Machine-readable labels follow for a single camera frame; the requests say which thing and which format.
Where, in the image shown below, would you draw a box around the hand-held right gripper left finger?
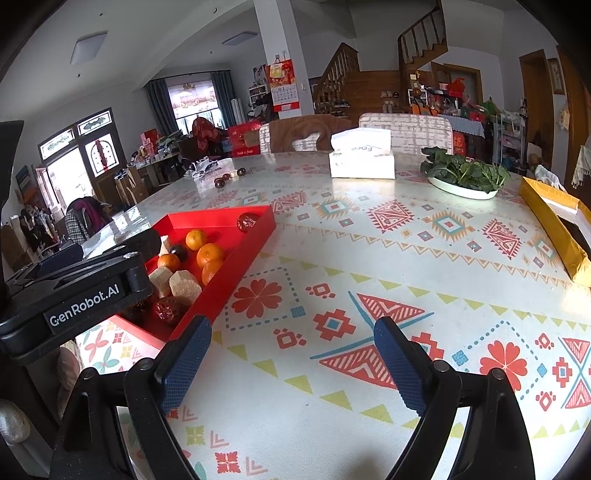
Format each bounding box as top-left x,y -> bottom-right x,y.
48,315 -> 213,480

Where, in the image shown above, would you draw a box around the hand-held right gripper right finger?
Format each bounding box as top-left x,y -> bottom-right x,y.
373,316 -> 541,480

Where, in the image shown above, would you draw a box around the dark red date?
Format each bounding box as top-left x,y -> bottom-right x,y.
121,300 -> 149,324

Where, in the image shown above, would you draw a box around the large orange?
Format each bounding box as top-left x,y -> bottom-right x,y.
202,259 -> 225,286
196,243 -> 225,269

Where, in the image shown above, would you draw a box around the red tray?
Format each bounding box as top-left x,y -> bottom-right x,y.
108,205 -> 277,350

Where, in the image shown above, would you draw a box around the purple plaid clothing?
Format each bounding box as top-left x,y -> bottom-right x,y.
65,198 -> 114,243

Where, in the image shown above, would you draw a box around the wooden glass door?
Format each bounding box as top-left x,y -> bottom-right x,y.
34,108 -> 125,199

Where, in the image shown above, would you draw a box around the white plastic object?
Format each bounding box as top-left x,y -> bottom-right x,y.
187,157 -> 218,181

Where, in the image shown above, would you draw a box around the white oval plate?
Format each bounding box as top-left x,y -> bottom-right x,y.
427,174 -> 499,200

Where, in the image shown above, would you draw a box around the white tissue box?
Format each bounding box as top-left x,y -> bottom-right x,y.
329,128 -> 396,179

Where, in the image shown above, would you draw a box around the green spinach leaves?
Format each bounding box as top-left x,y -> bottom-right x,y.
420,147 -> 511,192

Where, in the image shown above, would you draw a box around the yellow cardboard box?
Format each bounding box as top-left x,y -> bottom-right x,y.
520,178 -> 591,288

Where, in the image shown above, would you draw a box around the red clothing pile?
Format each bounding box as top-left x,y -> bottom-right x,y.
191,117 -> 228,148

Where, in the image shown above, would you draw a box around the red gift boxes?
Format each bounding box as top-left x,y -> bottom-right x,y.
228,122 -> 263,158

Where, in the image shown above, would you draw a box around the window with blue curtains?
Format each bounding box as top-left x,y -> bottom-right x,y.
147,70 -> 236,134

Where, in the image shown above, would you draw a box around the patterned fabric chair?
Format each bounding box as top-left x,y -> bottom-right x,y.
359,113 -> 455,155

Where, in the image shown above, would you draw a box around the white plastic bag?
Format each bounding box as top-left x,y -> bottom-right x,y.
536,165 -> 566,190

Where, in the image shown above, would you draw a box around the blue checked table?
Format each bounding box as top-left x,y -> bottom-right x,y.
445,114 -> 485,137

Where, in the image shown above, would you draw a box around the brown chair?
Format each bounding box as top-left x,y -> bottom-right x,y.
259,115 -> 360,154

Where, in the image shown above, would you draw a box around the fringed white towel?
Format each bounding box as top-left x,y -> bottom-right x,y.
573,145 -> 591,188

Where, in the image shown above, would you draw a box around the wooden staircase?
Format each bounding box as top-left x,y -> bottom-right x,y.
311,0 -> 451,116

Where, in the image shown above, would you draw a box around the red wall calendar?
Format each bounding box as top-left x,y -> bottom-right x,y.
269,59 -> 301,112

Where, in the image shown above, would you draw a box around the framed wall picture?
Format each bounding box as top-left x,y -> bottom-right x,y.
547,58 -> 566,95

